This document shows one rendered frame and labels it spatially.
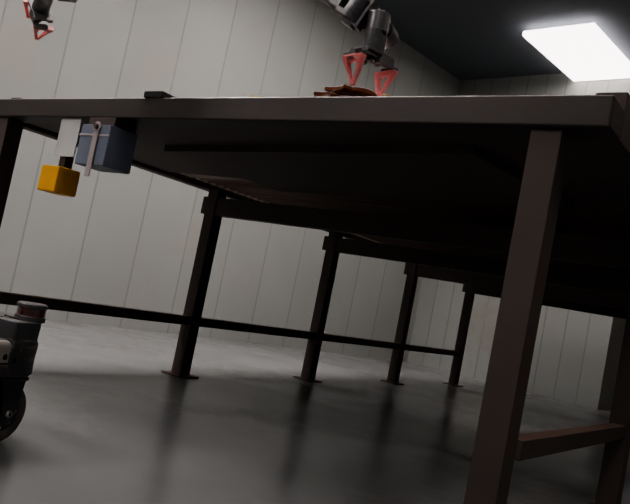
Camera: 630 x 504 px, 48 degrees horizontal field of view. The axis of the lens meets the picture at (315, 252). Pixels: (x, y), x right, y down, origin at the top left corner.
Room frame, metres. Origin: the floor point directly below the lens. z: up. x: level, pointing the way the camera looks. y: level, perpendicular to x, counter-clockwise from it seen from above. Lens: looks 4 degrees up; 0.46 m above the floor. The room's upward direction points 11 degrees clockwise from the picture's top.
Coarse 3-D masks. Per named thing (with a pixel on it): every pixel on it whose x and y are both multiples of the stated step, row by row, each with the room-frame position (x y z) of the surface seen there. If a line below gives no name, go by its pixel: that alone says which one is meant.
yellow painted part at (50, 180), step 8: (80, 128) 2.20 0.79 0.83; (64, 160) 2.17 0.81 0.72; (72, 160) 2.19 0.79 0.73; (48, 168) 2.16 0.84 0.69; (56, 168) 2.13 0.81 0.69; (64, 168) 2.14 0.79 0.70; (40, 176) 2.18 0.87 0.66; (48, 176) 2.15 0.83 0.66; (56, 176) 2.13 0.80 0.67; (64, 176) 2.15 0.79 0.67; (72, 176) 2.17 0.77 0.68; (40, 184) 2.17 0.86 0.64; (48, 184) 2.15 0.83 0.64; (56, 184) 2.13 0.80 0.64; (64, 184) 2.15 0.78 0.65; (72, 184) 2.17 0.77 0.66; (48, 192) 2.20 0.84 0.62; (56, 192) 2.14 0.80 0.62; (64, 192) 2.16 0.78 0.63; (72, 192) 2.18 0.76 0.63
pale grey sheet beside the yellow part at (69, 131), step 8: (64, 120) 2.19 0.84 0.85; (72, 120) 2.16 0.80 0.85; (80, 120) 2.14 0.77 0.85; (64, 128) 2.18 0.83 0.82; (72, 128) 2.16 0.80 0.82; (64, 136) 2.17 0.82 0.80; (72, 136) 2.15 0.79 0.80; (56, 144) 2.19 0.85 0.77; (64, 144) 2.17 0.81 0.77; (72, 144) 2.15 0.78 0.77; (56, 152) 2.19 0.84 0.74; (64, 152) 2.16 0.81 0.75; (72, 152) 2.14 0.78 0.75
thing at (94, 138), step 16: (96, 128) 2.03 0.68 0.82; (112, 128) 2.01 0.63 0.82; (128, 128) 2.06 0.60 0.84; (80, 144) 2.08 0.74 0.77; (96, 144) 2.04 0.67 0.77; (112, 144) 2.02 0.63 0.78; (128, 144) 2.07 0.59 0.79; (80, 160) 2.07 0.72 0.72; (96, 160) 2.03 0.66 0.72; (112, 160) 2.03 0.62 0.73; (128, 160) 2.08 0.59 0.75
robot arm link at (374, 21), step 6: (372, 12) 1.75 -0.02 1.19; (378, 12) 1.74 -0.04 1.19; (384, 12) 1.74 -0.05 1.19; (372, 18) 1.75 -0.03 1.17; (378, 18) 1.74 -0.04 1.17; (384, 18) 1.75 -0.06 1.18; (366, 24) 1.77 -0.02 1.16; (372, 24) 1.75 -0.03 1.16; (378, 24) 1.74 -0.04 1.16; (384, 24) 1.75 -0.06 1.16; (390, 24) 1.80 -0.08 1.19; (384, 30) 1.75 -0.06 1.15
